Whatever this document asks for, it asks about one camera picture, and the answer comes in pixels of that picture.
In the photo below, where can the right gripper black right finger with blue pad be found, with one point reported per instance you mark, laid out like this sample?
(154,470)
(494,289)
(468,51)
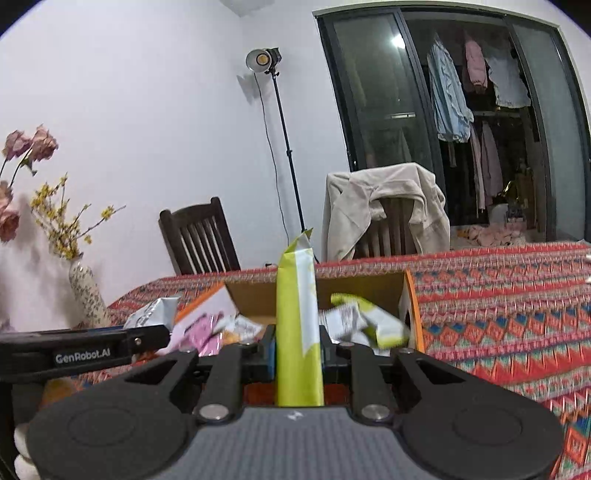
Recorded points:
(353,379)

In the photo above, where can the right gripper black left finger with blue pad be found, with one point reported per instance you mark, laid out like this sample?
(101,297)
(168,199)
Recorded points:
(241,375)

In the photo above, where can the green white snack bag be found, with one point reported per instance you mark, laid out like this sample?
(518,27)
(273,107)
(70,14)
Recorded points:
(298,344)

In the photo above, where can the white gloved left hand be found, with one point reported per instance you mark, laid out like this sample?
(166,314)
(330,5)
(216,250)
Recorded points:
(24,467)

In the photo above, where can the orange cardboard pumpkin box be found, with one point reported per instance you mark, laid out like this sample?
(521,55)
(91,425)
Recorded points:
(254,293)

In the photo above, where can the pink snack packet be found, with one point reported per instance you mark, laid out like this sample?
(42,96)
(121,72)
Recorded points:
(203,336)

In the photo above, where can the floral ceramic vase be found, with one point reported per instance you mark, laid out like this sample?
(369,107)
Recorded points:
(87,294)

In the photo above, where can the white printed snack packet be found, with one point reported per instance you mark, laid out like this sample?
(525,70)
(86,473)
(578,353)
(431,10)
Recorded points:
(161,311)

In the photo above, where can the chair with beige jacket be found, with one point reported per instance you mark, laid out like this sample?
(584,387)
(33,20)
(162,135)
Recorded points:
(390,236)

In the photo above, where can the yellow flower branches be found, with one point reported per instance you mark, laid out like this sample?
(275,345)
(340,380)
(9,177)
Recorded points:
(49,207)

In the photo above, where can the dark wooden chair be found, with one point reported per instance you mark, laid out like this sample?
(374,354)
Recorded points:
(198,240)

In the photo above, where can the colourful patterned tablecloth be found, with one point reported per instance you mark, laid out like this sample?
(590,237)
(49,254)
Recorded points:
(516,316)

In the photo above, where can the beige jacket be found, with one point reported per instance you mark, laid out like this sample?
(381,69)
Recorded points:
(355,200)

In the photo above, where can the pink dried roses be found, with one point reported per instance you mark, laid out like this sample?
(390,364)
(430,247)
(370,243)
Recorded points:
(20,152)

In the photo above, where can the light blue denim shirt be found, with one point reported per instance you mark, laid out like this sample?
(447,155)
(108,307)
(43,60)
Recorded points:
(453,118)

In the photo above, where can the black framed sliding glass door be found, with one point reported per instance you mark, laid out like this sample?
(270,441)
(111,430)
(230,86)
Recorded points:
(488,102)

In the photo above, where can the pink hanging garment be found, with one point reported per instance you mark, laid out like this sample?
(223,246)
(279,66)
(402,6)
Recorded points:
(476,66)

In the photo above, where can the white hanging garment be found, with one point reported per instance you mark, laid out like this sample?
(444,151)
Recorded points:
(510,90)

